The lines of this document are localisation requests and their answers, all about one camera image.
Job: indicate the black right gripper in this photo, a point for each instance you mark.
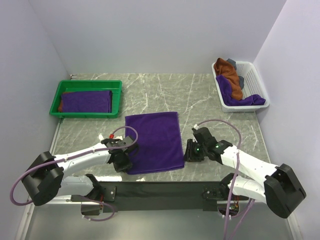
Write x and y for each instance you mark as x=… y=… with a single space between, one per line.
x=189 y=156

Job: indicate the green plastic tray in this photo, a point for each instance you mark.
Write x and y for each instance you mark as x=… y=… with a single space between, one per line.
x=88 y=85

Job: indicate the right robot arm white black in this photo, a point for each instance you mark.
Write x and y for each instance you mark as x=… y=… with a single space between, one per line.
x=276 y=186

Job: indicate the purple towel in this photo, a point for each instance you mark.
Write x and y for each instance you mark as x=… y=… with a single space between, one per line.
x=159 y=143
x=225 y=91
x=87 y=101

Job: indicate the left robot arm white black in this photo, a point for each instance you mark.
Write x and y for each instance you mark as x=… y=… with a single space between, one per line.
x=50 y=176

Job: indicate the black base bar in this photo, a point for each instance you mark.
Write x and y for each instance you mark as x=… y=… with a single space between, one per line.
x=153 y=196

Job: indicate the grey towel in basket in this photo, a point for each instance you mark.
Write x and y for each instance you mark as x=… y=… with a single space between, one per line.
x=234 y=64

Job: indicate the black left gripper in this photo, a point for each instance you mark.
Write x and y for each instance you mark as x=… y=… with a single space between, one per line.
x=120 y=168

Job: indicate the white plastic basket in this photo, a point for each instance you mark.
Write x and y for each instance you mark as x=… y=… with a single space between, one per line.
x=252 y=85

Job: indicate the brown towel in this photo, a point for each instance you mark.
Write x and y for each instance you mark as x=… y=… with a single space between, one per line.
x=60 y=107
x=222 y=67

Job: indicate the brown towel in basket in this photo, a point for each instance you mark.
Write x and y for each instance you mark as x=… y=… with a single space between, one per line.
x=222 y=67

